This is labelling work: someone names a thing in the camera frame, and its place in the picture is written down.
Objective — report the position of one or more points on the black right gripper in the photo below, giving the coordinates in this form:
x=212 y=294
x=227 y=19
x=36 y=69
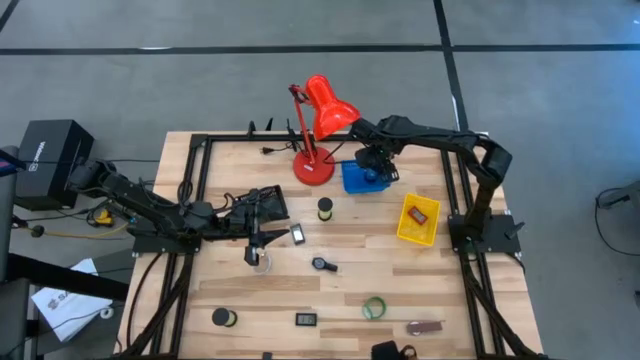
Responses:
x=372 y=159

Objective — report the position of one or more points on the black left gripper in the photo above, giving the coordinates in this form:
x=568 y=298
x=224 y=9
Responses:
x=245 y=220

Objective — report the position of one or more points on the green sand hourglass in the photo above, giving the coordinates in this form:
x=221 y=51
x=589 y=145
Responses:
x=220 y=317
x=325 y=205

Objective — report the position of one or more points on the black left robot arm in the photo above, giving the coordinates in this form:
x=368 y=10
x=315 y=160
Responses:
x=150 y=205

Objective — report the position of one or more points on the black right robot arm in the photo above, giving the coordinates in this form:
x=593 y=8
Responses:
x=440 y=137

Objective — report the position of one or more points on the blue plastic basket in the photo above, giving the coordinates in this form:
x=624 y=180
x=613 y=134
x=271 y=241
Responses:
x=355 y=185

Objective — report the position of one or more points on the grey digital clock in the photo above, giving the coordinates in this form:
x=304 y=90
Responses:
x=297 y=234

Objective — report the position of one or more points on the black plastic basket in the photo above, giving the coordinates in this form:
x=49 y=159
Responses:
x=275 y=205

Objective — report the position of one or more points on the red desk lamp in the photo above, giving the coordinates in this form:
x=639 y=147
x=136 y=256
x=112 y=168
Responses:
x=313 y=170

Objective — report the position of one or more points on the black round-headed gadget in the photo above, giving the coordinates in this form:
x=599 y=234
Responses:
x=319 y=263

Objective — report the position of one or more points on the red framed small clock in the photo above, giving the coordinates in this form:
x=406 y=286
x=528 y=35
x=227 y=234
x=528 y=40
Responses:
x=417 y=215

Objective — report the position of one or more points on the black digital clock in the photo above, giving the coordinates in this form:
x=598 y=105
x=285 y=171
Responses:
x=306 y=319

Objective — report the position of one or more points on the yellow plastic basket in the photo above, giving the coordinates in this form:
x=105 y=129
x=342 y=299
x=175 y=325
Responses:
x=417 y=235

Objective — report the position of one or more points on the small black block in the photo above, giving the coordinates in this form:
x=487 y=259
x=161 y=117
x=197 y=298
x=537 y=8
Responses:
x=267 y=356

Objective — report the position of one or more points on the white paper bag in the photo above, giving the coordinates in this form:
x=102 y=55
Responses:
x=70 y=310

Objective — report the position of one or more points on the black metal beam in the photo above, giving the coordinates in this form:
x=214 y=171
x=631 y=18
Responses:
x=60 y=277

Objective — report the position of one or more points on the black cardboard box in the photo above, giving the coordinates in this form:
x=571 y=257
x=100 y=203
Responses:
x=50 y=160

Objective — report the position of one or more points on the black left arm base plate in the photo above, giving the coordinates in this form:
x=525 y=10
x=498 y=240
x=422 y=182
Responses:
x=165 y=245

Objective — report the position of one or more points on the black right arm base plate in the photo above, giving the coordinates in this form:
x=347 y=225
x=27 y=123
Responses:
x=500 y=235

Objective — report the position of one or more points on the black table-level camera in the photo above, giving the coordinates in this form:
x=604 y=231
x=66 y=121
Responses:
x=385 y=351

